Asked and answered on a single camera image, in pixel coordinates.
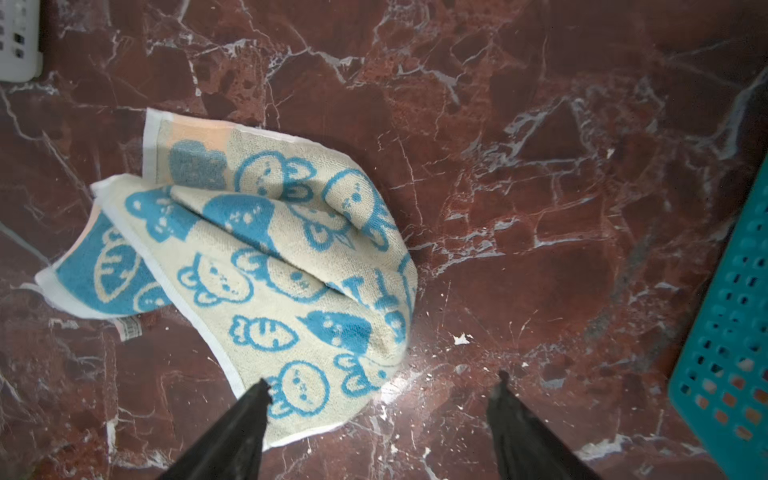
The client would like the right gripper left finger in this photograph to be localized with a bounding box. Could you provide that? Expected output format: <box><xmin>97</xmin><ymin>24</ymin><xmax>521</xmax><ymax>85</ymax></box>
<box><xmin>159</xmin><ymin>379</ymin><xmax>272</xmax><ymax>480</ymax></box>

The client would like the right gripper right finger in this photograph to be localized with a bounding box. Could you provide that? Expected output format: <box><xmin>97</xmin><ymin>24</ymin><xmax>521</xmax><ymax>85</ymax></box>
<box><xmin>486</xmin><ymin>370</ymin><xmax>600</xmax><ymax>480</ymax></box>

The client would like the bear print towel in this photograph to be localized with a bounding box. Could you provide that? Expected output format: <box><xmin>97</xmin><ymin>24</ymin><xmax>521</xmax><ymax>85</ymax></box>
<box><xmin>34</xmin><ymin>109</ymin><xmax>418</xmax><ymax>448</ymax></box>

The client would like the teal perforated plastic basket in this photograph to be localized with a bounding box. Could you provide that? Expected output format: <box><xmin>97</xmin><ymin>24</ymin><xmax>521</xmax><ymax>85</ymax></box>
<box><xmin>668</xmin><ymin>167</ymin><xmax>767</xmax><ymax>479</ymax></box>

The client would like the white perforated plastic basket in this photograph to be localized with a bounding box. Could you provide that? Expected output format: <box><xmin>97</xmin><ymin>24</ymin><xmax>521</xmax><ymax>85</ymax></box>
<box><xmin>0</xmin><ymin>0</ymin><xmax>43</xmax><ymax>83</ymax></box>

